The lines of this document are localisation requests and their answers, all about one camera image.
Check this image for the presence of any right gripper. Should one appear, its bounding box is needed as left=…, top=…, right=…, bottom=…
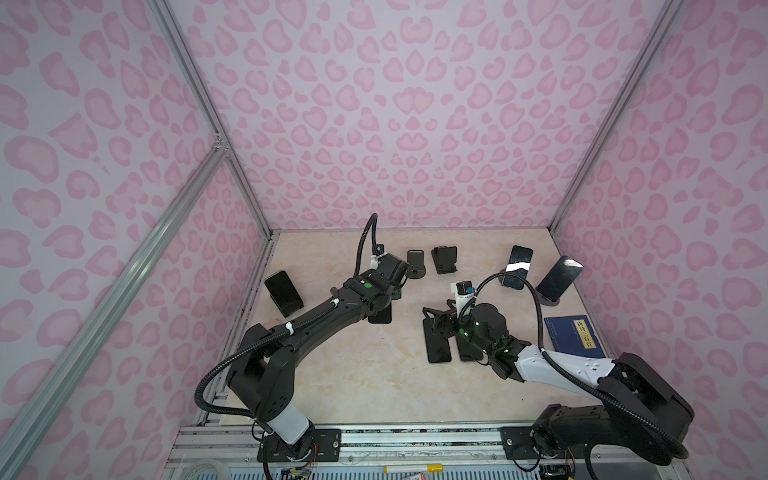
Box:
left=421, top=299, right=494, bottom=356

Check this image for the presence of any round stand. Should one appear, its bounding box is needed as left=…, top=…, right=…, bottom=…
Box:
left=406, top=249, right=426, bottom=280
left=535, top=288, right=562, bottom=307

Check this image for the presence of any black phone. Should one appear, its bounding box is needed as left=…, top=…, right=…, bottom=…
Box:
left=536, top=255, right=584, bottom=295
left=455, top=336, right=484, bottom=362
left=422, top=318, right=452, bottom=364
left=500, top=245, right=533, bottom=290
left=367, top=303, right=393, bottom=325
left=264, top=270, right=304, bottom=318

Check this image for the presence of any black folding phone stand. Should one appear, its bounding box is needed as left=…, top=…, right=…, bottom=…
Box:
left=431, top=246, right=458, bottom=275

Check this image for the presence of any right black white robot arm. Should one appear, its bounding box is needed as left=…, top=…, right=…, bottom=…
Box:
left=422, top=303, right=695, bottom=466

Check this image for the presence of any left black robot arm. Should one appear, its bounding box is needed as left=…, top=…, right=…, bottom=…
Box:
left=226, top=254, right=409, bottom=457

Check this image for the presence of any blue book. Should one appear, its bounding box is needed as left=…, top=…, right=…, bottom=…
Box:
left=544, top=315, right=606, bottom=358

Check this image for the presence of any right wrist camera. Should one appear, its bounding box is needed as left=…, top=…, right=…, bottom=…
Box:
left=452, top=281, right=475, bottom=305

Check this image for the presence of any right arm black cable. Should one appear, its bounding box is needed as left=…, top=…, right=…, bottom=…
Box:
left=458, top=271, right=690, bottom=460

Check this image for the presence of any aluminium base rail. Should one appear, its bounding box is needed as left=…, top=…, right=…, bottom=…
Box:
left=161, top=422, right=690, bottom=479

